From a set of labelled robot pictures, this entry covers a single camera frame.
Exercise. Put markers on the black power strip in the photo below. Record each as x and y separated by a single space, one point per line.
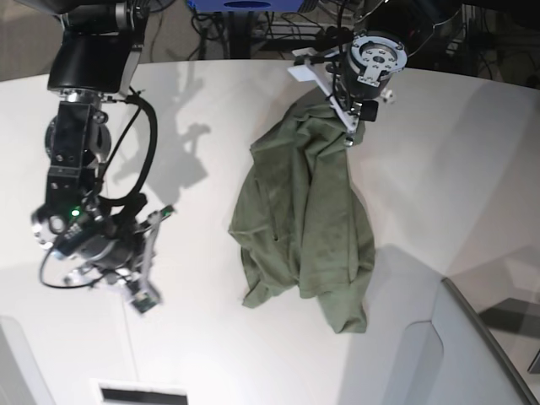
292 31

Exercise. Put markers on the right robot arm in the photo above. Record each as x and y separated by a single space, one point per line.
102 42

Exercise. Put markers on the blue box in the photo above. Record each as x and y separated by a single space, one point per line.
246 5

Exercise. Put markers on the green t-shirt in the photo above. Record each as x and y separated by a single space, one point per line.
299 223

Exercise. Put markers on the white label plate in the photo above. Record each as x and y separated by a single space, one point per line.
109 391

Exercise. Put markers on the black table leg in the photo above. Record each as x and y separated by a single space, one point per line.
239 33

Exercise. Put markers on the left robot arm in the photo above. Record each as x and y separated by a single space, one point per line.
352 65

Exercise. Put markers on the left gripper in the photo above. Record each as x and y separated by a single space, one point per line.
352 100

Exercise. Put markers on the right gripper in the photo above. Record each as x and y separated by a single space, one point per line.
111 255

